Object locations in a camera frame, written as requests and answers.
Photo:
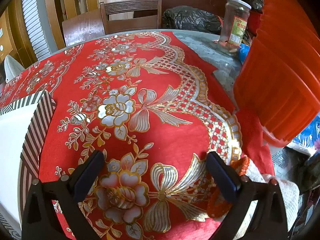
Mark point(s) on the red ribbed plastic container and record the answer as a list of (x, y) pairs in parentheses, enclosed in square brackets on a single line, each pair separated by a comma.
[(282, 67)]

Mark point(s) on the grey lace table cover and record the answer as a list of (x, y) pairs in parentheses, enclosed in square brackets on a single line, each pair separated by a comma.
[(212, 52)]

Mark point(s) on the red box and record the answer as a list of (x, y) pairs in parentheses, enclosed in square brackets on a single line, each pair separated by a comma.
[(255, 22)]

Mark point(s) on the red floral tablecloth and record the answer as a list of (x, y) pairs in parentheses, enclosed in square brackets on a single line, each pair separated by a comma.
[(175, 135)]

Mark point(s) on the slatted wooden chair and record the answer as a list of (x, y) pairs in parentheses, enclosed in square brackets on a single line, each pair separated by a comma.
[(130, 22)]

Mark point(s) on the blue plastic bag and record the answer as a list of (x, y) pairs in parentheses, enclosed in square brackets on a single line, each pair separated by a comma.
[(244, 52)]

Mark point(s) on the glossy brown wooden chair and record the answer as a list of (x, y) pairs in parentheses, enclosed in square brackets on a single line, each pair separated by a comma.
[(82, 28)]

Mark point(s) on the striped cardboard box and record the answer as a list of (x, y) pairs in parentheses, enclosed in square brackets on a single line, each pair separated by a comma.
[(37, 130)]

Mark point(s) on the large black plastic bag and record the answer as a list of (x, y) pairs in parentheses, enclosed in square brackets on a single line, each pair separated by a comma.
[(192, 17)]

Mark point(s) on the glass jar with label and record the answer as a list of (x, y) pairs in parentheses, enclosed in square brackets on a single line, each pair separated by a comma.
[(235, 22)]

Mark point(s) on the white chair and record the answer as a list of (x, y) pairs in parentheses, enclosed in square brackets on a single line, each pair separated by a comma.
[(12, 67)]

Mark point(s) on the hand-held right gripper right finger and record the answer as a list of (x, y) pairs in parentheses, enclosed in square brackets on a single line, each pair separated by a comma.
[(225, 180)]

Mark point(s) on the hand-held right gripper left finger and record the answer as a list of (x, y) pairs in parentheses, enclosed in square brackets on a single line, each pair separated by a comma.
[(86, 180)]

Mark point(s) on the orange knitted scrunchie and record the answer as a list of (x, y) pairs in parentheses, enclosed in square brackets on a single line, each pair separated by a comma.
[(241, 165)]

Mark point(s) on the blue floral cloth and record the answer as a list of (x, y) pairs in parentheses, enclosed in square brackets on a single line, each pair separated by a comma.
[(308, 132)]

